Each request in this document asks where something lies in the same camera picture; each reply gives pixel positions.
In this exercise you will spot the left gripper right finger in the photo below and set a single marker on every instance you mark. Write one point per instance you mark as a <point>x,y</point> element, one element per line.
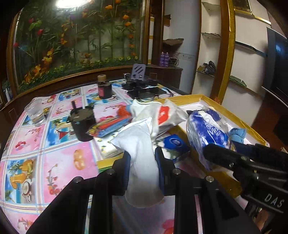
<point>220,213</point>

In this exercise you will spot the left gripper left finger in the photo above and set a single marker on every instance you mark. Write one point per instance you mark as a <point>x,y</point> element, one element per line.
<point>67,212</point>

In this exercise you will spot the blue knitted cloth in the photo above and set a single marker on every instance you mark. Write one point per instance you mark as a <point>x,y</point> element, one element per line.
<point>237,134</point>

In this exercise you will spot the blue white Vinda soft pack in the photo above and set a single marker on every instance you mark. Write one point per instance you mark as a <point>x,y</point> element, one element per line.
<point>206,126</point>

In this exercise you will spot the lemon print tissue pack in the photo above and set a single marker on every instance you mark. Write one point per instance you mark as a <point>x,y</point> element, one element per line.
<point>104,148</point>

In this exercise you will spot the blue Vinda tissue box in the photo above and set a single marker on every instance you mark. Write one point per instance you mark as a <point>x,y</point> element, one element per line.
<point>174,148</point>

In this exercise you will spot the white sock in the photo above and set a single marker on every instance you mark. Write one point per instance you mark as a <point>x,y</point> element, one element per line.
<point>143,188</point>

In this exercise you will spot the white cloth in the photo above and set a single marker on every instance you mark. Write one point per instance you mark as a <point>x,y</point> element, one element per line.
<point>144,110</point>

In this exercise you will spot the red white plastic package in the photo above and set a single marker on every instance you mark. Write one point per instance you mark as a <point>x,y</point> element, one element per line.
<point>163,114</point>

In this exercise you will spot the floral picture tablecloth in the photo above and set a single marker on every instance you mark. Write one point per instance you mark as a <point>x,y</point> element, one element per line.
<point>38,162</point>

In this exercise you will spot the black television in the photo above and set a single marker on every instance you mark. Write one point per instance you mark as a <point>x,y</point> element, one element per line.
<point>275,79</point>

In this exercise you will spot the yellow cardboard box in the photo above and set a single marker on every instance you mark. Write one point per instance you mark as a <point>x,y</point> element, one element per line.
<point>225,178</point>

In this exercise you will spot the black motor with shaft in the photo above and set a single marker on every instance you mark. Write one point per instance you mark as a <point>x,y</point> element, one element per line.
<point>81,120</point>

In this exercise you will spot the clear plastic cup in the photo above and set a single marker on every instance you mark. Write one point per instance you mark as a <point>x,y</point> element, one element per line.
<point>35,111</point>

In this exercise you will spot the black items on shelf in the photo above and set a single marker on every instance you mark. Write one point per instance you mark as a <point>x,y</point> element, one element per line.
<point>207,68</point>

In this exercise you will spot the dark bottle with cork cap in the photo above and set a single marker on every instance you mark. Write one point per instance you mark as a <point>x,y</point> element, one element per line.
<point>104,87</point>

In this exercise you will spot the black device on table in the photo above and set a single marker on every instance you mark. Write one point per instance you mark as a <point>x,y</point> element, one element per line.
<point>133,87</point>

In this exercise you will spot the purple bottle right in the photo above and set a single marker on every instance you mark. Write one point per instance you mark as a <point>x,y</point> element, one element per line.
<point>166,59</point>

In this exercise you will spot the purple bottle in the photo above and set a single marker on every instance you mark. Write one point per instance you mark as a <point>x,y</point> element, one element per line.
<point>162,59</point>
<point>166,59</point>

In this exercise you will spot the purple bottle left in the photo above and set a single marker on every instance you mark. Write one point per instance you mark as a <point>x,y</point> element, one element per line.
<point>162,59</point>

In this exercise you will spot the grey perforated phone stand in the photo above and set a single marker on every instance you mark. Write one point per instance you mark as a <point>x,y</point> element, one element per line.
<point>138,71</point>

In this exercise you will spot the purple frame eyeglasses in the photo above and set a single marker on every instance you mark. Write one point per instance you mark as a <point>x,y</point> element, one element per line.
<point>154,94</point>

